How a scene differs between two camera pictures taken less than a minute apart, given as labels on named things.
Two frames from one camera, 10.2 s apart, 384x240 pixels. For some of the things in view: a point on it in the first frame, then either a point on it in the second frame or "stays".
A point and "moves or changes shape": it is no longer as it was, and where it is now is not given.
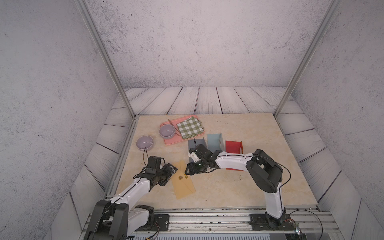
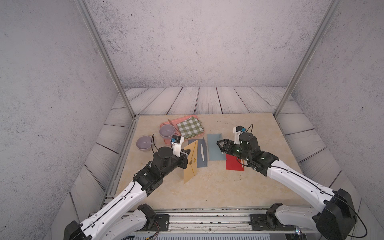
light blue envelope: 215,142 stays
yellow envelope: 182,183 moves or changes shape
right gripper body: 202,167 -> 238,153
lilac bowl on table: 144,141 stays
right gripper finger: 190,168 -> 227,146
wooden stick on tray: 175,129 stays
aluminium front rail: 304,223 stays
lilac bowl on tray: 167,131 stays
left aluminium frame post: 87,14 stays
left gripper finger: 171,172 -> 185,152
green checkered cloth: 190,127 stays
